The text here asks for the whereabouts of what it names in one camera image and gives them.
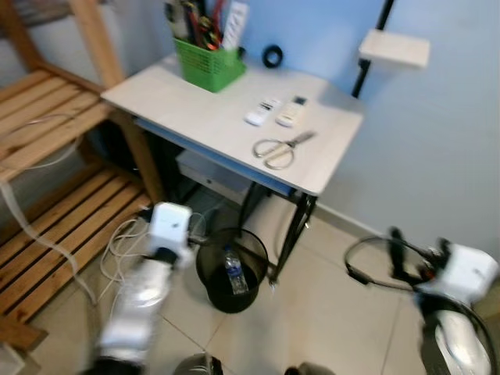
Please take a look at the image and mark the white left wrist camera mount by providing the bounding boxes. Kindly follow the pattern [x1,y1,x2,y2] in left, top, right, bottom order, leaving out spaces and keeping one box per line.
[147,202,194,252]

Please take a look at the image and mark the black tape roll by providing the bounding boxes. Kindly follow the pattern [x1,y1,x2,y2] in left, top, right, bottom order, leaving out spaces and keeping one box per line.
[262,45,284,69]

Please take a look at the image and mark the white flat cable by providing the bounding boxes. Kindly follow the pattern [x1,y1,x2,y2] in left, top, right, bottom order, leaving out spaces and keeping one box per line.
[0,178,100,307]

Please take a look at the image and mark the robot leg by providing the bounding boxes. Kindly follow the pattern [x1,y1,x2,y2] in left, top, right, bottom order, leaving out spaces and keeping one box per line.
[173,353,225,375]
[285,362,337,375]

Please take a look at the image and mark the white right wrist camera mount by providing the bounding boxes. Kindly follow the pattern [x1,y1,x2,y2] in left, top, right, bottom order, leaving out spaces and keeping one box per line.
[436,245,499,304]

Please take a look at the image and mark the clear plastic bottle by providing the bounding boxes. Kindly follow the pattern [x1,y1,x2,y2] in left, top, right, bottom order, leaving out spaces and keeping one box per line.
[224,248,250,296]

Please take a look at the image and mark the thin white cable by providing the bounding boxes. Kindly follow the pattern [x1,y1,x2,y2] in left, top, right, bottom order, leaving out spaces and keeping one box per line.
[100,217,157,307]

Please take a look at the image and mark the white power strip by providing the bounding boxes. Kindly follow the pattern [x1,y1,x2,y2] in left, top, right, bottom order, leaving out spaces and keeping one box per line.
[222,0,251,52]

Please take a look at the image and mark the small white shelf board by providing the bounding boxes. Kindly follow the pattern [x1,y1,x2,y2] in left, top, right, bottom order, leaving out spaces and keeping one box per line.
[359,30,431,70]

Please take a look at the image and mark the robot left leg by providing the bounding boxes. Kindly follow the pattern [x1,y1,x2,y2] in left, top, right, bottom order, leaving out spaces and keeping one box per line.
[173,353,225,375]

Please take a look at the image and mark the silver scissors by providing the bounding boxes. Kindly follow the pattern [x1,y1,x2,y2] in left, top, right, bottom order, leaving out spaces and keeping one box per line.
[252,130,317,171]

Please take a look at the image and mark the black shelf pole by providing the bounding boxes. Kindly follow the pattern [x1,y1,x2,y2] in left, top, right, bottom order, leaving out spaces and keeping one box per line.
[352,0,395,99]

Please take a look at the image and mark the robot right leg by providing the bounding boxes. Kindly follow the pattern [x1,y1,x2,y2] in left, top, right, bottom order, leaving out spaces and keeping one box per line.
[285,362,337,375]

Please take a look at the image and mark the white remote control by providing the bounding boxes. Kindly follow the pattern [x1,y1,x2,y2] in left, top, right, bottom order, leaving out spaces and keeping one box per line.
[245,98,283,127]

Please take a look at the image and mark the wooden slatted rack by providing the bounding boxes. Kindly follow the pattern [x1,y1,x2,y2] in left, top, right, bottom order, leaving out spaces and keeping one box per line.
[0,0,166,348]

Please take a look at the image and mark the coloured wires bundle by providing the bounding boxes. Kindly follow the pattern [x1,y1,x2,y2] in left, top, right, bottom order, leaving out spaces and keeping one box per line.
[164,0,229,49]

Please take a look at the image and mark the green plastic basket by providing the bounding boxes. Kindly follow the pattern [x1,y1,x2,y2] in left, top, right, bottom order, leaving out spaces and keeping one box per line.
[173,37,247,94]

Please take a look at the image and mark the cream remote control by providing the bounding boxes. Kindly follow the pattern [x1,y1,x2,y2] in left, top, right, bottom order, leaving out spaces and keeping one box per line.
[275,95,310,129]

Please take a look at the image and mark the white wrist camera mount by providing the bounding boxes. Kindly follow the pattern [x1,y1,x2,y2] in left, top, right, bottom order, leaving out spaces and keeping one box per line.
[147,202,194,252]
[436,245,499,304]

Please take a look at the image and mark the white top black leg table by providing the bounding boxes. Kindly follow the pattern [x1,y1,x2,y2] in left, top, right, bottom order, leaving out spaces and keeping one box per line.
[102,53,366,291]

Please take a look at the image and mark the black mesh wastebasket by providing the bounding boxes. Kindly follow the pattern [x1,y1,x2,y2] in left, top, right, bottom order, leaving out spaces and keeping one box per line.
[195,227,270,315]

